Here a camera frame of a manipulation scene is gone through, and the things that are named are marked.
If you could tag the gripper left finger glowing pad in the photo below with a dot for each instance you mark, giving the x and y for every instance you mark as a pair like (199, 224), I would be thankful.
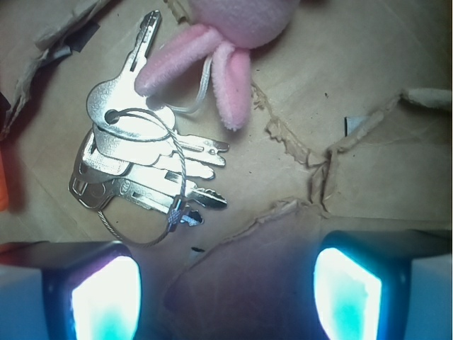
(69, 290)

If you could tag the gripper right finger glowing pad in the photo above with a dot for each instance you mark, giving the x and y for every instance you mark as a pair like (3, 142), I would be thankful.
(385, 285)

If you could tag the silver keys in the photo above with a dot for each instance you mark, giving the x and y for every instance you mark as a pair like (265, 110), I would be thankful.
(134, 151)

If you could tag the pink plush bunny toy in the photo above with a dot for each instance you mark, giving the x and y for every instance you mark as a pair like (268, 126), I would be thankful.
(226, 31)

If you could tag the brown paper bag container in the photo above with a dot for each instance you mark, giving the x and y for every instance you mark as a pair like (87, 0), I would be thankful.
(323, 150)

